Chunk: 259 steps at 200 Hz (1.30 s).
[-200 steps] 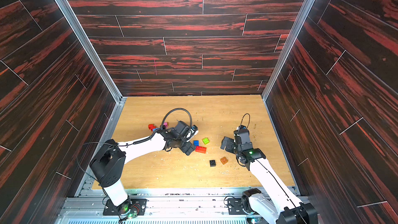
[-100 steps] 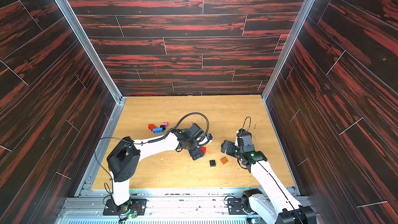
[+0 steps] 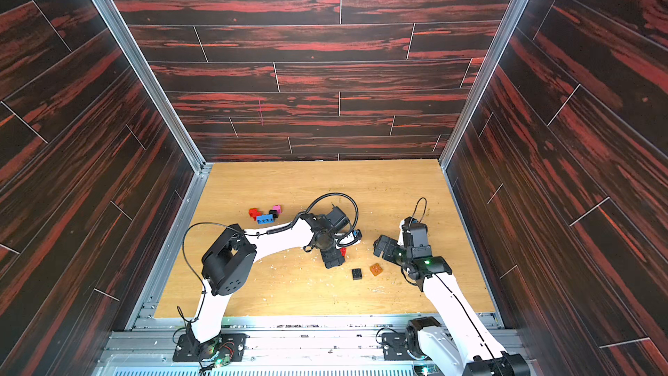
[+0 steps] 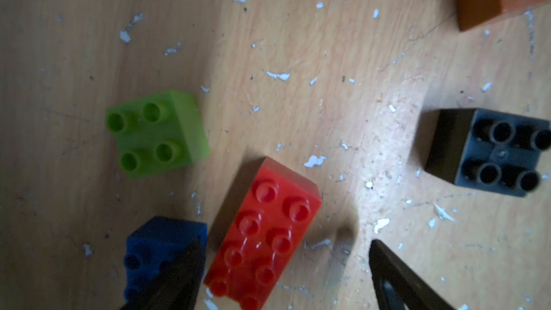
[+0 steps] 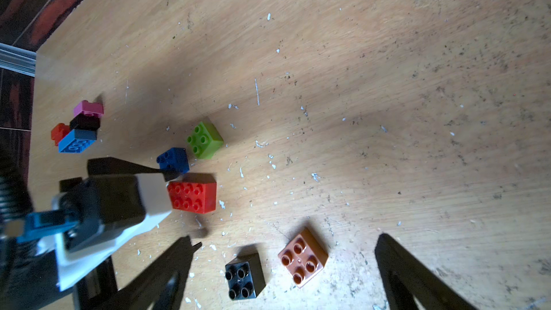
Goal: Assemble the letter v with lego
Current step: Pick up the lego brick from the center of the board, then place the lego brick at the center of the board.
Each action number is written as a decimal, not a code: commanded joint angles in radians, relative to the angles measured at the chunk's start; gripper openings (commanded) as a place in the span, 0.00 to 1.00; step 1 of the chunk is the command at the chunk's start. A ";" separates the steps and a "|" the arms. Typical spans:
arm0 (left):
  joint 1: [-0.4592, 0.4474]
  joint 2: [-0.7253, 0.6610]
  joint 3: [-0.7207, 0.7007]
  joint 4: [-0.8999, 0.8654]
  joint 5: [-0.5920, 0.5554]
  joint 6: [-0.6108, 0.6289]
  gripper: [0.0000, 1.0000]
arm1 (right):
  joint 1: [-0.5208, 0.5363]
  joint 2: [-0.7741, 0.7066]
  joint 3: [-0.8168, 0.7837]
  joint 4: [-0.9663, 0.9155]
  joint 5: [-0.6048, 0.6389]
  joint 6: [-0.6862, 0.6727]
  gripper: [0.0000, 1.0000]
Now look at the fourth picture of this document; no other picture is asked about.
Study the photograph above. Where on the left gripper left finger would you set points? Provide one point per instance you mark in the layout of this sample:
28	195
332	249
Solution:
177	286

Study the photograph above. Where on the dark blue square lego brick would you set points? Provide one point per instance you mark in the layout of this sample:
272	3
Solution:
155	246

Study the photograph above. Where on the lime green square lego brick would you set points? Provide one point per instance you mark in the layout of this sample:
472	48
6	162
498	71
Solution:
158	133

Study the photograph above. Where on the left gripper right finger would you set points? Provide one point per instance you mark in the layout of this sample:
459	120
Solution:
396	285

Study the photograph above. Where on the long red lego brick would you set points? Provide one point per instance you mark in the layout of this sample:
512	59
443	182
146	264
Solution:
269	226

